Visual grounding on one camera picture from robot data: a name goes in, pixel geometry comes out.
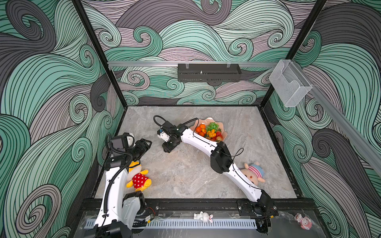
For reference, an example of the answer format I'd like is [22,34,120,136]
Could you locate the pink fruit bowl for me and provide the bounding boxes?
[190,118,228,147]

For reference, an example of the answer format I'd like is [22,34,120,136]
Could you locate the yellow mango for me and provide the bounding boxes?
[207,130,216,138]

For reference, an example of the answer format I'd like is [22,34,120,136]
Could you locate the green grape bunch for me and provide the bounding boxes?
[206,122,221,132]

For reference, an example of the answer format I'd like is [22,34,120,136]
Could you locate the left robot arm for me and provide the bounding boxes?
[84,132,155,238]

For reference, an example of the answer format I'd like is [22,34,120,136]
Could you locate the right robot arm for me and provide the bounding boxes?
[153,115,278,217]

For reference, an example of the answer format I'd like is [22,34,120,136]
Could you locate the yellow plush toy red dress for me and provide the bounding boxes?
[126,161,152,191]

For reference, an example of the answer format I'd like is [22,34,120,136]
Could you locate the white bunny figurine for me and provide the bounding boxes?
[193,211,213,223]

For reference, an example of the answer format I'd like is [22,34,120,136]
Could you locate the pig-face plush doll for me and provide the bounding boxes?
[241,162,266,186]

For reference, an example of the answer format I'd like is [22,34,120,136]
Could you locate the pink pig figurine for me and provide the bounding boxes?
[294,213,313,230]

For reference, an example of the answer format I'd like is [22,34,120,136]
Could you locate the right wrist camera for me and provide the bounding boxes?
[157,129,170,142]

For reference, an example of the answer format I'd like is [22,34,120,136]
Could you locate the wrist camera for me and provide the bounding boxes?
[157,129,170,142]
[125,133,135,148]

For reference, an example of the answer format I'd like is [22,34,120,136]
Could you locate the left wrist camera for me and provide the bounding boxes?
[125,133,135,148]

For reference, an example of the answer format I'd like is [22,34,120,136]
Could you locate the black wall tray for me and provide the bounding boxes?
[177,64,242,83]

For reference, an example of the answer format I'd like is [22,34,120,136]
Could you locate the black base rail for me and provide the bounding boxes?
[80,198,316,216]

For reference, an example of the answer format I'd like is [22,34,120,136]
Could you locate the white slotted cable duct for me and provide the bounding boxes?
[84,218,258,230]

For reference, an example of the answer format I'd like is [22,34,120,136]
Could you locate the aluminium rail back wall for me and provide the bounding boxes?
[107,60,278,68]

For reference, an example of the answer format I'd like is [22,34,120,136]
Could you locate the aluminium rail wall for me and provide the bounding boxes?
[294,63,381,174]
[107,60,278,68]

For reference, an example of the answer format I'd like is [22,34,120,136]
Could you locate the clear plastic wall bin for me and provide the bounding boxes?
[269,59,312,108]

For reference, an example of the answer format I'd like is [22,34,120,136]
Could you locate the aluminium rail right wall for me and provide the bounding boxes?
[294,63,381,174]

